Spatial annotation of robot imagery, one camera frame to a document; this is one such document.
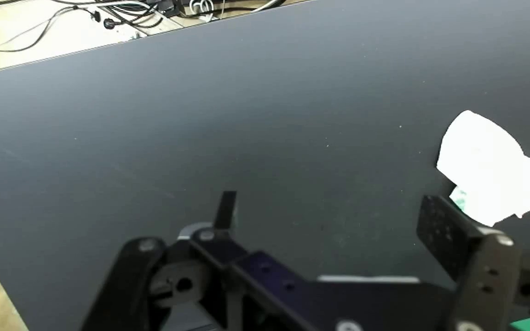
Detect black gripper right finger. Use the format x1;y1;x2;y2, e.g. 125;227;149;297
416;194;519;331

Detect white cloth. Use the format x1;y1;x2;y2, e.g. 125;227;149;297
436;110;530;225

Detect black cables on floor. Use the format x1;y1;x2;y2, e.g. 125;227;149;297
0;0;280;54

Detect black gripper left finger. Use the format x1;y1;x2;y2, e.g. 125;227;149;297
81;189;291;331

